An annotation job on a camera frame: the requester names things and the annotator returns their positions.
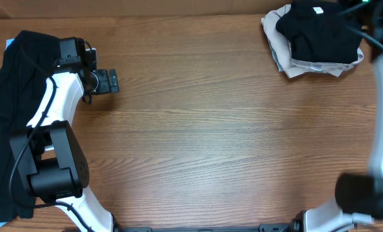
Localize light blue cloth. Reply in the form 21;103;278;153
6;39;14;49

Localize black t-shirt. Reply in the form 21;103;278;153
276;1;362;64

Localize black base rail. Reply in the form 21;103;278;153
113;219;304;232

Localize light blue folded garment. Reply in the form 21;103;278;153
268;41;283;72

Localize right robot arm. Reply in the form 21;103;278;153
280;1;383;231

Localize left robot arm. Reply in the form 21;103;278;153
8;37;122;231

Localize black garment pile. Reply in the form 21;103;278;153
0;31;61;222

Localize folded beige shorts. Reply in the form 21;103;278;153
261;4;364;79

